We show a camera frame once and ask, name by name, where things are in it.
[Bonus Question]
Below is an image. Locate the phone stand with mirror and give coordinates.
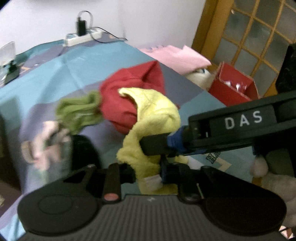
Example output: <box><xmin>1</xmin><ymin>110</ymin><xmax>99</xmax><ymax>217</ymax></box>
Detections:
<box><xmin>1</xmin><ymin>41</ymin><xmax>20</xmax><ymax>87</ymax></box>

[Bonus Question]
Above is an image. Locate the red cardboard box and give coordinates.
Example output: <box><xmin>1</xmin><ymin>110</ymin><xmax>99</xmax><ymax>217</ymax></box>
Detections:
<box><xmin>208</xmin><ymin>62</ymin><xmax>259</xmax><ymax>106</ymax></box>

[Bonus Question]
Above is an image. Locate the green sock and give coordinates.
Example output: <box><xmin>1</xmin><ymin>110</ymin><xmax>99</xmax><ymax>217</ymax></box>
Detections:
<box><xmin>55</xmin><ymin>91</ymin><xmax>103</xmax><ymax>135</ymax></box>

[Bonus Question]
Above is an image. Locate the yellow fluffy towel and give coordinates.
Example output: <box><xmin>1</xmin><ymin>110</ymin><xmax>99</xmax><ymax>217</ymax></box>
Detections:
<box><xmin>116</xmin><ymin>89</ymin><xmax>181</xmax><ymax>195</ymax></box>

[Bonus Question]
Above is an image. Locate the pink grey sock bundle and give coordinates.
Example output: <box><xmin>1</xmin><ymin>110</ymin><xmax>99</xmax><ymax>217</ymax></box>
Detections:
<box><xmin>21</xmin><ymin>121</ymin><xmax>72</xmax><ymax>171</ymax></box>

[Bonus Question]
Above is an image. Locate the brown cardboard box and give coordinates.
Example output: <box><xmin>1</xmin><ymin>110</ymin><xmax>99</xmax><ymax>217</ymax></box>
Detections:
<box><xmin>1</xmin><ymin>116</ymin><xmax>21</xmax><ymax>190</ymax></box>

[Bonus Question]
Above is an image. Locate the wooden glass door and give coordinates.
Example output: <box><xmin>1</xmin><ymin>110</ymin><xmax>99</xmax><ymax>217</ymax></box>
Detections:
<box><xmin>192</xmin><ymin>0</ymin><xmax>295</xmax><ymax>97</ymax></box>

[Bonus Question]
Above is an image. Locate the black charger cable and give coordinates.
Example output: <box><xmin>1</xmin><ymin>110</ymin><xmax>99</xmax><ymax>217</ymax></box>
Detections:
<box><xmin>78</xmin><ymin>10</ymin><xmax>129</xmax><ymax>43</ymax></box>

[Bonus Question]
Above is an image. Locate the black charger plug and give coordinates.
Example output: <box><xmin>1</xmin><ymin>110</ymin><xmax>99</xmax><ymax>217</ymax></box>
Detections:
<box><xmin>76</xmin><ymin>17</ymin><xmax>87</xmax><ymax>37</ymax></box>

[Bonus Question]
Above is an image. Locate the blue patterned bedsheet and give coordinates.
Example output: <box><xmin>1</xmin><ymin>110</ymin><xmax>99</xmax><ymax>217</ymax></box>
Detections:
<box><xmin>1</xmin><ymin>41</ymin><xmax>253</xmax><ymax>240</ymax></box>

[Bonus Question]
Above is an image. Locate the white power strip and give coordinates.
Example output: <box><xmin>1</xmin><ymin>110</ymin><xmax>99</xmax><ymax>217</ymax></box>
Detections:
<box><xmin>63</xmin><ymin>30</ymin><xmax>103</xmax><ymax>47</ymax></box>

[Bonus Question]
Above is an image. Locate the pink folded cloth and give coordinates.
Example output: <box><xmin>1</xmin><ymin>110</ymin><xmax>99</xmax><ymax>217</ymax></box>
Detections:
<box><xmin>139</xmin><ymin>45</ymin><xmax>211</xmax><ymax>75</ymax></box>

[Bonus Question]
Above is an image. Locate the red cloth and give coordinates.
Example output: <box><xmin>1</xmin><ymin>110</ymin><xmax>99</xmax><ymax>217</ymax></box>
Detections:
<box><xmin>99</xmin><ymin>61</ymin><xmax>166</xmax><ymax>135</ymax></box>

